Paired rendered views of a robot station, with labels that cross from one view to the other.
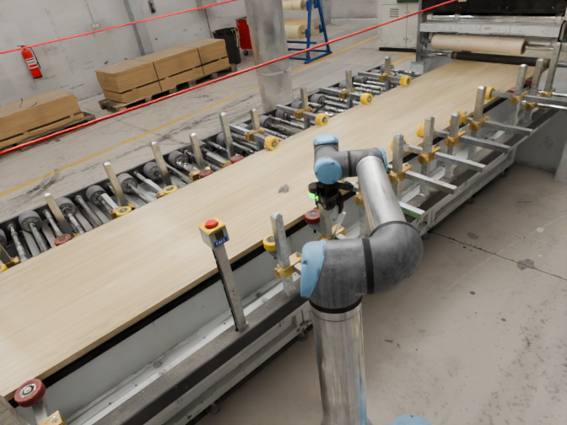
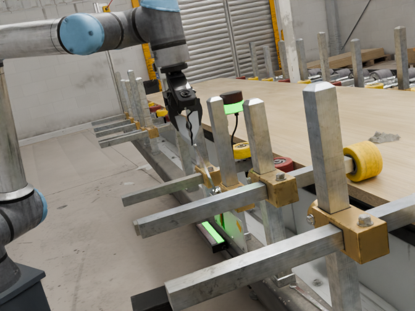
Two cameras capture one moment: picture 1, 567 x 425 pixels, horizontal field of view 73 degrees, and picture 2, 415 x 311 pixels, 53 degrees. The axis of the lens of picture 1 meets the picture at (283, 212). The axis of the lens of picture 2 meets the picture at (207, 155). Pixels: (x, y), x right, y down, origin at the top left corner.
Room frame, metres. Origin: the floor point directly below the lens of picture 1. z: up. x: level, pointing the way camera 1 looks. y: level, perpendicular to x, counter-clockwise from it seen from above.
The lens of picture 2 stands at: (1.67, -1.21, 1.26)
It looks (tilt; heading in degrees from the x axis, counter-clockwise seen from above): 15 degrees down; 109
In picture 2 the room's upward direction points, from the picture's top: 12 degrees counter-clockwise
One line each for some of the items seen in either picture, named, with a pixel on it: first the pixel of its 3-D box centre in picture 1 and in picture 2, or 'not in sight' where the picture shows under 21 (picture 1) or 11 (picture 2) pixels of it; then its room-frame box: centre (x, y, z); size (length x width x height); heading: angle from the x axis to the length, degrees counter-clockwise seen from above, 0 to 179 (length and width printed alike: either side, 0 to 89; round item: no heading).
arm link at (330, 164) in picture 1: (330, 164); (123, 29); (1.16, -0.18, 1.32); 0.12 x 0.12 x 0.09; 81
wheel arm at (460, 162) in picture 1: (437, 155); not in sight; (1.78, -0.85, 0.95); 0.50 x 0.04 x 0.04; 34
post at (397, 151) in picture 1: (396, 179); (336, 231); (1.64, -0.59, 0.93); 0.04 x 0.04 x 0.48; 34
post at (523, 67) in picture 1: (515, 102); not in sight; (2.35, -1.62, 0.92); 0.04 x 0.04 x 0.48; 34
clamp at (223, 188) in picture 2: (330, 236); (236, 194); (1.38, -0.19, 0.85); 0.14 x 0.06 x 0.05; 124
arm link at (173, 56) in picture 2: not in sight; (170, 57); (1.27, -0.19, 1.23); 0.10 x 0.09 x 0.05; 34
